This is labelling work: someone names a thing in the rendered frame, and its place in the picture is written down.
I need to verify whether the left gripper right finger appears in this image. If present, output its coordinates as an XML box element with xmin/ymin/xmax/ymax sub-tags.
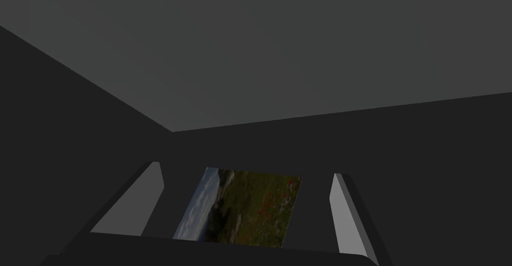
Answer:
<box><xmin>328</xmin><ymin>173</ymin><xmax>394</xmax><ymax>266</ymax></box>

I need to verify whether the landscape picture on wall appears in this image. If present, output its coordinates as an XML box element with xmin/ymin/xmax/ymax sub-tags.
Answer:
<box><xmin>172</xmin><ymin>167</ymin><xmax>303</xmax><ymax>249</ymax></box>

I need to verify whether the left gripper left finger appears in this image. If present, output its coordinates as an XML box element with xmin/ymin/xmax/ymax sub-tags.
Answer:
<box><xmin>77</xmin><ymin>161</ymin><xmax>165</xmax><ymax>237</ymax></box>

